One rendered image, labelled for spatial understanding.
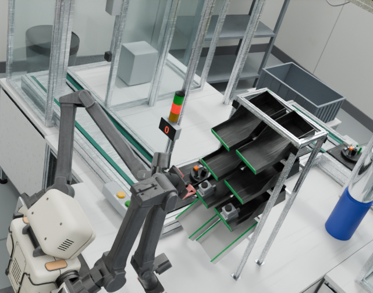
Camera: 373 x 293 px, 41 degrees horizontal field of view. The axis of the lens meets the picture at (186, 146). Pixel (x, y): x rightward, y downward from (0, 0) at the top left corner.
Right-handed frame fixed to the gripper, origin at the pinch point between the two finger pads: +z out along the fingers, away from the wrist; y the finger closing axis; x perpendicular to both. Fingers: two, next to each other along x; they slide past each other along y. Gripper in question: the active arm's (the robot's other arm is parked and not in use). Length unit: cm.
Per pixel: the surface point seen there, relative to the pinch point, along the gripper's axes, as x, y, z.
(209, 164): -10.5, 2.6, 7.2
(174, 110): -11, 46, 17
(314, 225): -1, -15, 99
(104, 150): 33, 67, 15
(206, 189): -0.9, -2.1, 10.1
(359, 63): -98, 173, 366
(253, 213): -7.0, -22.2, 18.6
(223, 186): -3.8, -1.8, 20.1
